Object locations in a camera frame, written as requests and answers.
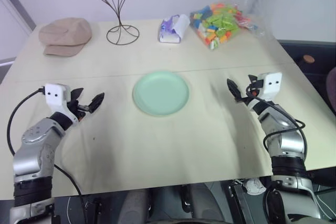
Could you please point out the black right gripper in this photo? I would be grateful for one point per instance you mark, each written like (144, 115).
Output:
(253, 93)

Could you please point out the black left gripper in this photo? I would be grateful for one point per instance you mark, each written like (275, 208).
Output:
(76, 110)

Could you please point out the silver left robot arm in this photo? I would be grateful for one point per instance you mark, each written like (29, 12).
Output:
(34, 142)

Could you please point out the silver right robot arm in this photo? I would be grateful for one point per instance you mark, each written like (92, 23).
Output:
(284, 140)

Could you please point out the mint green round plate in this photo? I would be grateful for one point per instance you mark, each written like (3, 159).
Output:
(160, 93)

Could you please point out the clear bag of colourful blocks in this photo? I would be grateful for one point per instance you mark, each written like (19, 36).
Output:
(218, 24)

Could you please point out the beige flat cap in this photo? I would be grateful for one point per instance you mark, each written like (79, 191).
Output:
(65, 33)

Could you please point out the round wooden knob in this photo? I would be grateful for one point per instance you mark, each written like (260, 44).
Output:
(308, 59)

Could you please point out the beige tablecloth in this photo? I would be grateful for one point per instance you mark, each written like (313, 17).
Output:
(157, 142)

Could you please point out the maroon chair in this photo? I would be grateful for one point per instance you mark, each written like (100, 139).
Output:
(332, 87)

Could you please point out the purple white tissue pack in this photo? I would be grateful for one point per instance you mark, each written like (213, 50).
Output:
(170, 32)

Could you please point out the grey rounded shape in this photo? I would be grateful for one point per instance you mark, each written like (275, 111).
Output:
(134, 207)
(203, 203)

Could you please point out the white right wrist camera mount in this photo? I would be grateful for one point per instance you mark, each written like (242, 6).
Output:
(272, 83)

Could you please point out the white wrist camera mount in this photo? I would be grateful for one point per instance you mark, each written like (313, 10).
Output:
(272, 83)
(55, 95)

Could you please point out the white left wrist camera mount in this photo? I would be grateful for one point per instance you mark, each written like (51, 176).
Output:
(55, 95)

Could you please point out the grey wall frame bar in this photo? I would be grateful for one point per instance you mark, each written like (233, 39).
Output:
(18, 1)

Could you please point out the black metal frame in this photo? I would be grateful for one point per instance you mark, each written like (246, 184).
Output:
(242, 203)

